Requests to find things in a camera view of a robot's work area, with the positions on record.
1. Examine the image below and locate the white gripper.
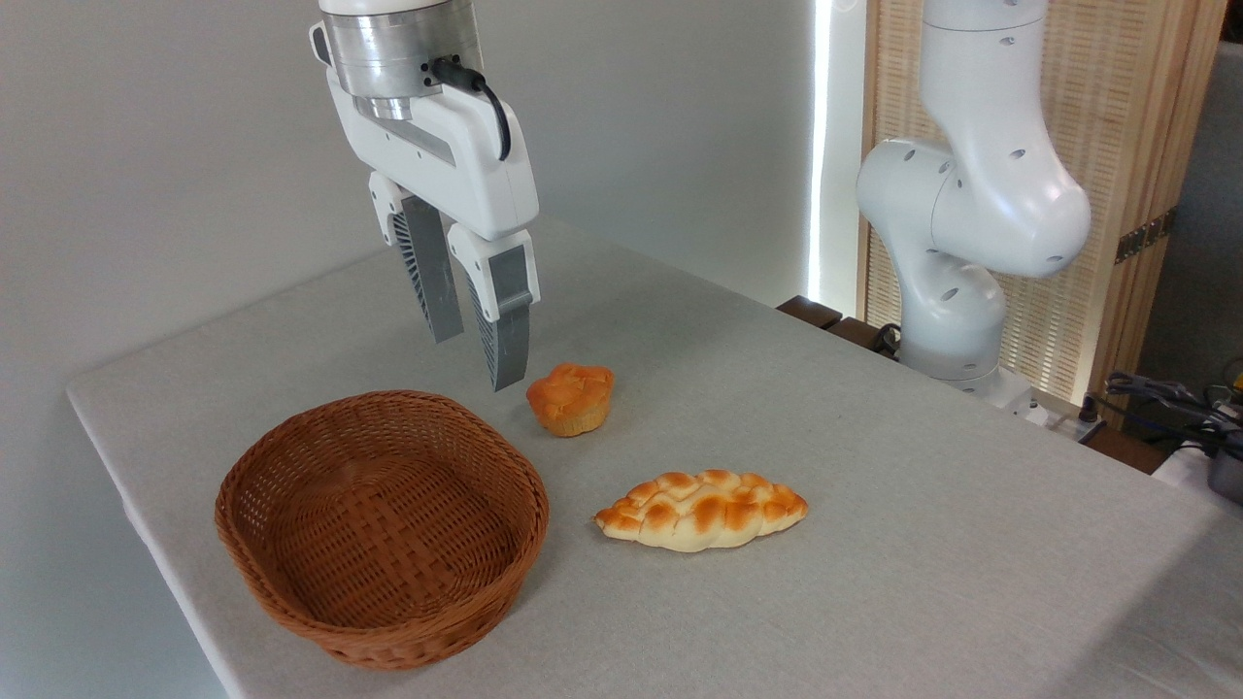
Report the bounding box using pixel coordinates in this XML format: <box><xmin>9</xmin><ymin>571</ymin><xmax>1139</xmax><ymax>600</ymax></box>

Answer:
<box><xmin>309</xmin><ymin>21</ymin><xmax>541</xmax><ymax>393</ymax></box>

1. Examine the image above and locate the orange muffin bread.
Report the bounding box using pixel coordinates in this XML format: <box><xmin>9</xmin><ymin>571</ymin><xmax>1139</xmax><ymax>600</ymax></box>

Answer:
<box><xmin>525</xmin><ymin>362</ymin><xmax>617</xmax><ymax>439</ymax></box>

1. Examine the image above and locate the brown woven wicker basket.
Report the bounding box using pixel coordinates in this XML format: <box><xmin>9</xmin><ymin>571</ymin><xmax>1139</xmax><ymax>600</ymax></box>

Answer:
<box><xmin>215</xmin><ymin>389</ymin><xmax>551</xmax><ymax>672</ymax></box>

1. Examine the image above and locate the braided golden bread loaf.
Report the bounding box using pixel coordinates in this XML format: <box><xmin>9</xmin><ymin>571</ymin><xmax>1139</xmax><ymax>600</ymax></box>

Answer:
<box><xmin>592</xmin><ymin>468</ymin><xmax>810</xmax><ymax>554</ymax></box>

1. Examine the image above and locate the dark brown wooden furniture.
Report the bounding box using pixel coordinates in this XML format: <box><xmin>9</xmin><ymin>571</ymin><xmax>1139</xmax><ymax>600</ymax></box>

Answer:
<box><xmin>776</xmin><ymin>295</ymin><xmax>902</xmax><ymax>358</ymax></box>

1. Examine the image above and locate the grey tablecloth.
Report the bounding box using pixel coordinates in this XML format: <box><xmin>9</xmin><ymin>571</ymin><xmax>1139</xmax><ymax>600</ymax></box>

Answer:
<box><xmin>65</xmin><ymin>215</ymin><xmax>1243</xmax><ymax>699</ymax></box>

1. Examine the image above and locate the metal screen hinge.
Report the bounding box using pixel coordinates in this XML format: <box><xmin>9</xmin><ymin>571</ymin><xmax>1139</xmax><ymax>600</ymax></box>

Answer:
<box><xmin>1114</xmin><ymin>208</ymin><xmax>1179</xmax><ymax>265</ymax></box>

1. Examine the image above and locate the wooden slatted screen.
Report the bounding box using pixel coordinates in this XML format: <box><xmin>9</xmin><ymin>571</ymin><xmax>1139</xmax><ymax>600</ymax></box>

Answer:
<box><xmin>858</xmin><ymin>0</ymin><xmax>1230</xmax><ymax>411</ymax></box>

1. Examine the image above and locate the grey metal pot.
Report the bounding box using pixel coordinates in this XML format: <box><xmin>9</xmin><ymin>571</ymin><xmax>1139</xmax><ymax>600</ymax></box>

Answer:
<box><xmin>1207</xmin><ymin>450</ymin><xmax>1243</xmax><ymax>506</ymax></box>

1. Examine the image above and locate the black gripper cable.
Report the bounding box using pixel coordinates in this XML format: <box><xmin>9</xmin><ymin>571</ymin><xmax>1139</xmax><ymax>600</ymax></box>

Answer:
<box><xmin>425</xmin><ymin>55</ymin><xmax>514</xmax><ymax>162</ymax></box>

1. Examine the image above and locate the black cable bundle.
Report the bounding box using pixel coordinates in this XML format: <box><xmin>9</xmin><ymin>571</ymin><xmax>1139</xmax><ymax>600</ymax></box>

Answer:
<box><xmin>1105</xmin><ymin>359</ymin><xmax>1243</xmax><ymax>459</ymax></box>

